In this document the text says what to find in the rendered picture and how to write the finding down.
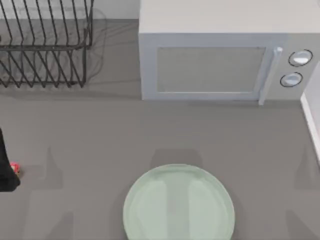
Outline small white microwave knob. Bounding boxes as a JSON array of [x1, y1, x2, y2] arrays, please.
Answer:
[[279, 71, 304, 88]]

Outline pale green round plate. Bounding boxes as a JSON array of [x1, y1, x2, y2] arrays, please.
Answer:
[[122, 163, 236, 240]]

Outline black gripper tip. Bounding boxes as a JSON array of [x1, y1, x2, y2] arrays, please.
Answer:
[[0, 127, 21, 193]]

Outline microwave oven door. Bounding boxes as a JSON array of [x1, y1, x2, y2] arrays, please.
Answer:
[[138, 33, 288, 101]]

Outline pale grey microwave oven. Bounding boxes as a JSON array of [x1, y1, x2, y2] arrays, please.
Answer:
[[138, 0, 320, 106]]

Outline large white microwave knob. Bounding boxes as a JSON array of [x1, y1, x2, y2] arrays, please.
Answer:
[[288, 49, 314, 67]]

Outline black wire dish rack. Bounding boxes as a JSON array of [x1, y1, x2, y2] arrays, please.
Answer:
[[0, 0, 95, 89]]

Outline small red and white object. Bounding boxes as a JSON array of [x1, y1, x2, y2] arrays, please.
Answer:
[[9, 161, 23, 178]]

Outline pale microwave door handle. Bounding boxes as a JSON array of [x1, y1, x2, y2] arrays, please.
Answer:
[[258, 46, 284, 106]]

